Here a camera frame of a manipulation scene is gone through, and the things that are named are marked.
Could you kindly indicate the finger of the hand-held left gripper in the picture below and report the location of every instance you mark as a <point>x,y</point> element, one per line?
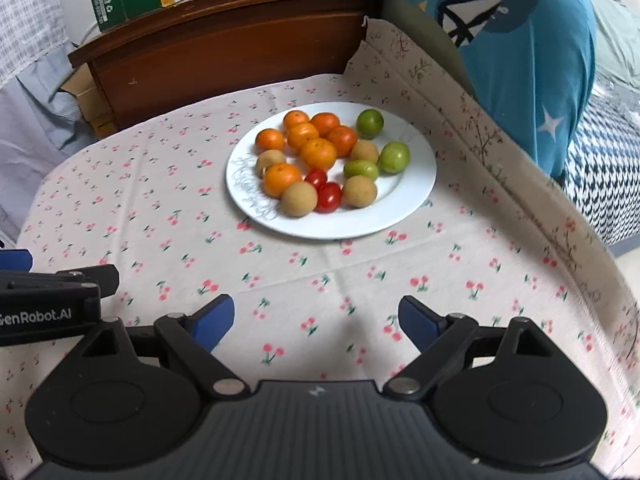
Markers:
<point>107,280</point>
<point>15,260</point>

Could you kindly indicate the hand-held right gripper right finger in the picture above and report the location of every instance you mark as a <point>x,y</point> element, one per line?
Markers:
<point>420,322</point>

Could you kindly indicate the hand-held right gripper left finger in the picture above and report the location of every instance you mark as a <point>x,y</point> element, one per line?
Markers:
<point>215,322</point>

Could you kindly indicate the white plate with grey drawing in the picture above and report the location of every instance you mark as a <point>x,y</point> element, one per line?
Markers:
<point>400,200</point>

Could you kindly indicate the red cherry tomato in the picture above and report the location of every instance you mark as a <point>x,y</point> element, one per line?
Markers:
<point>316,178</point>
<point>328,197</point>

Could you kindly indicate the small orange tangerine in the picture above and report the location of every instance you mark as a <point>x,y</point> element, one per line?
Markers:
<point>270,140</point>
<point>296,119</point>
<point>281,180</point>
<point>342,140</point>
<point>325,122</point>
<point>302,135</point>

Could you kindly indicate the green jujube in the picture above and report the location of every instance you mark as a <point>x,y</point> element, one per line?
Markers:
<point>361,169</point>
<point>394,157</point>
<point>370,122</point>

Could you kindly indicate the large orange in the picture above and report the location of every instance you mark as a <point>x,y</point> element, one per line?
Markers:
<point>318,153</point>

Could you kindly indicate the cherry print tablecloth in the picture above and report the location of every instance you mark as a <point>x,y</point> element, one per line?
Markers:
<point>450,270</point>

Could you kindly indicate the light blue striped cloth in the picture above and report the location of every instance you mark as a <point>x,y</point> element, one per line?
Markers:
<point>30,125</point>

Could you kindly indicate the brown cardboard box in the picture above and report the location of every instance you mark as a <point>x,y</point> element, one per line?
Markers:
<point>80,90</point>

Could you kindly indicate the houndstooth blanket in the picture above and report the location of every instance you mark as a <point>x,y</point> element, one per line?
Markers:
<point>605,175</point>

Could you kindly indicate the white checkered curtain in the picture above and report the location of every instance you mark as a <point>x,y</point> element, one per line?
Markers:
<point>30,10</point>

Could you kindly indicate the brown wooden headboard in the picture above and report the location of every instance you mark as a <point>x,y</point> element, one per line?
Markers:
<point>225,45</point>

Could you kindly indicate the olive green cushion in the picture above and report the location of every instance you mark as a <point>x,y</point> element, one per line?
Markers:
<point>415,25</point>

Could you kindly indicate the light green cloth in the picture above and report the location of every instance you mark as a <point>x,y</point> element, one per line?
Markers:
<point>615,25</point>

